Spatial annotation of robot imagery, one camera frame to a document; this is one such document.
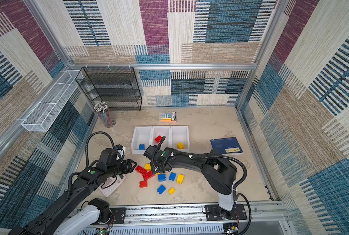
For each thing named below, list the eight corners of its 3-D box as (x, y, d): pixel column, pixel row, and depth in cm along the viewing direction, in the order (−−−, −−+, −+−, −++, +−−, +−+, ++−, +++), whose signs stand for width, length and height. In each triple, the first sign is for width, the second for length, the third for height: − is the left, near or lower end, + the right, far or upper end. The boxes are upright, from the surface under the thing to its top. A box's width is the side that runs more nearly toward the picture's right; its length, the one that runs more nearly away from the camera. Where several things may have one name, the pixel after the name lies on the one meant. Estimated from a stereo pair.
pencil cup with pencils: (103, 127, 111) (92, 109, 97) (106, 119, 116) (96, 102, 101) (114, 127, 111) (104, 109, 97) (116, 119, 116) (108, 102, 101)
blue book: (212, 155, 97) (213, 153, 95) (210, 139, 105) (210, 137, 103) (242, 155, 97) (243, 153, 95) (237, 139, 105) (238, 137, 103)
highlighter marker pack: (159, 122, 114) (158, 120, 112) (159, 113, 119) (159, 111, 118) (176, 122, 114) (176, 120, 112) (176, 113, 119) (176, 111, 118)
